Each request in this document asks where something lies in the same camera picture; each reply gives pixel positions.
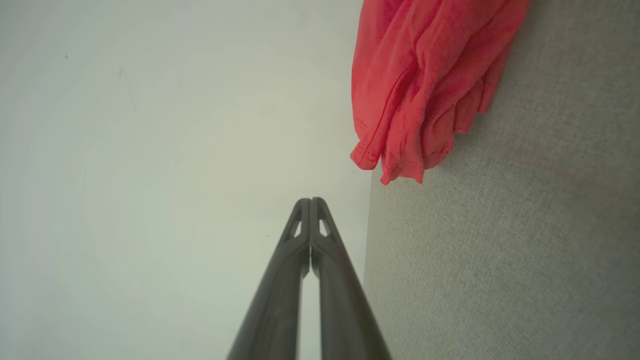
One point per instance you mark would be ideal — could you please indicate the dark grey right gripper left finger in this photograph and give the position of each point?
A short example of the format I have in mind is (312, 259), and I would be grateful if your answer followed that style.
(275, 310)

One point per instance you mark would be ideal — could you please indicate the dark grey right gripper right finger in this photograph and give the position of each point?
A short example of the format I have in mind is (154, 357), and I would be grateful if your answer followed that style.
(345, 310)

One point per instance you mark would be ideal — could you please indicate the red shorts with white stripe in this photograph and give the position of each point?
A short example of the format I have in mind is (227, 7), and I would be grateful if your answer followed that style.
(425, 75)

